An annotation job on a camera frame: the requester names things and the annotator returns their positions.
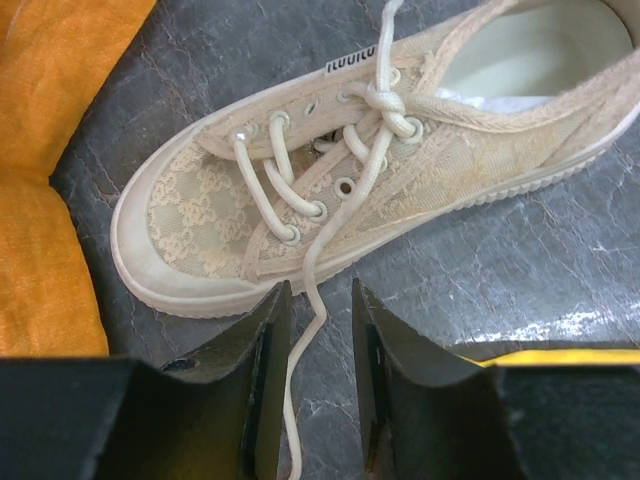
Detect orange Mickey t-shirt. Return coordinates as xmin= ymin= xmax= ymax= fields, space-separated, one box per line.
xmin=1 ymin=1 xmax=152 ymax=357

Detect yellow shorts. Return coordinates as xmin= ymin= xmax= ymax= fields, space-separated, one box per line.
xmin=463 ymin=349 xmax=640 ymax=368

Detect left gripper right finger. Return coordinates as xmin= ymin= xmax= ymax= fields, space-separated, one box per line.
xmin=352 ymin=280 xmax=525 ymax=479

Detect white shoelace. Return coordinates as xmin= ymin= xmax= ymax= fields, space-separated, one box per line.
xmin=231 ymin=0 xmax=426 ymax=480

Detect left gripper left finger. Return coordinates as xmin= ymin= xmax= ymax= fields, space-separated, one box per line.
xmin=162 ymin=282 xmax=292 ymax=479

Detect beige lace sneaker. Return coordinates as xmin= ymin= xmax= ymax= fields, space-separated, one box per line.
xmin=110 ymin=1 xmax=639 ymax=318

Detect grey table mat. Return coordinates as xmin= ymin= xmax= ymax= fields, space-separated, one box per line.
xmin=50 ymin=1 xmax=639 ymax=479

